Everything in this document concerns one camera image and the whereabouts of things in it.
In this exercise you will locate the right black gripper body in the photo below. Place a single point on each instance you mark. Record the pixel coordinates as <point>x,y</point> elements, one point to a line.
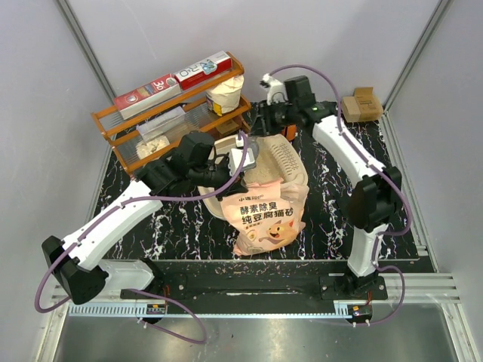
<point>277,115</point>

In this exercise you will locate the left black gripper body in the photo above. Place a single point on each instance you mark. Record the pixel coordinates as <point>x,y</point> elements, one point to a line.
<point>218,173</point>

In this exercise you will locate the pink cat litter bag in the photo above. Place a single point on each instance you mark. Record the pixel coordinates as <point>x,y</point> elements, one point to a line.
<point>268,216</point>

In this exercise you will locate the metal litter scoop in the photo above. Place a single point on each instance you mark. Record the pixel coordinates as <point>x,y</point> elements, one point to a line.
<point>254,146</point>

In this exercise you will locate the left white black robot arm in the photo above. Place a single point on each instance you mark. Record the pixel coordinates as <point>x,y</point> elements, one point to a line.
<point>189,172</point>

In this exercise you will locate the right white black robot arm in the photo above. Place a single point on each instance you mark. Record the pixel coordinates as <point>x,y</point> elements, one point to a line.
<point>376,188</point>

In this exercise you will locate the brown box under shelf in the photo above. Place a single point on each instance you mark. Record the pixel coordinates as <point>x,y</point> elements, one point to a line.
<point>227,128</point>

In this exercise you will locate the beige plastic litter box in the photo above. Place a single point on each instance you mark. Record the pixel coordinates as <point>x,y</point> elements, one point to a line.
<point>277,159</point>

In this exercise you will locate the clear plastic box on shelf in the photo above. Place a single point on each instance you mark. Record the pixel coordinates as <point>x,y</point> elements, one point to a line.
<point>161,124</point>

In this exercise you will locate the red white box right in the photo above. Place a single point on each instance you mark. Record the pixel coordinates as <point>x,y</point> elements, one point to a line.
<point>203,70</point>

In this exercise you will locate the red white box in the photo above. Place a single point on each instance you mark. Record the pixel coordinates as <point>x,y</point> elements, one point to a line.
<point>203,70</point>
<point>145,97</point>

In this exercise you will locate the brown cardboard box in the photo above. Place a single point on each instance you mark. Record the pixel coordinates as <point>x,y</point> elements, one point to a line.
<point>362,106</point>

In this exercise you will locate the red white box left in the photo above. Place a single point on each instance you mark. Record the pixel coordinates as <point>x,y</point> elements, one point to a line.
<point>145,97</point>

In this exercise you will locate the orange pump bottle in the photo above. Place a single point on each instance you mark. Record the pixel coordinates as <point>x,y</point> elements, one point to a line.
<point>290,132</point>

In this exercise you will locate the white paper bag upper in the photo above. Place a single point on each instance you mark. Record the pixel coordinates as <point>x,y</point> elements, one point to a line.
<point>224,97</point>

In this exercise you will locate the white paper bag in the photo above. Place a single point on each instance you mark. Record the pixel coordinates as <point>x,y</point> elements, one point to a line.
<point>146,148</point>
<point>224,97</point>

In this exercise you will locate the white paper bag lower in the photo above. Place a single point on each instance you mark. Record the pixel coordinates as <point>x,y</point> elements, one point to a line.
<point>146,148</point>

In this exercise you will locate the orange wooden shelf rack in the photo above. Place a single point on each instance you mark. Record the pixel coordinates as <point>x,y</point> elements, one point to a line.
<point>122,135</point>

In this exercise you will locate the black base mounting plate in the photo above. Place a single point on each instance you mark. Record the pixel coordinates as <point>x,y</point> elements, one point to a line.
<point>262,286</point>

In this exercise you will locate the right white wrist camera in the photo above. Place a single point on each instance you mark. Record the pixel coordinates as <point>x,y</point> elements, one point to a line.
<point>275,90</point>

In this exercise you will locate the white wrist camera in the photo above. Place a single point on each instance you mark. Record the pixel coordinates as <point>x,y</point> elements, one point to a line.
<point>275,90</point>
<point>240,154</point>

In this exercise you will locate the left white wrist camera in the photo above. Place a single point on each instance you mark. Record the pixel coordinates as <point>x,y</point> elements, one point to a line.
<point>240,154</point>

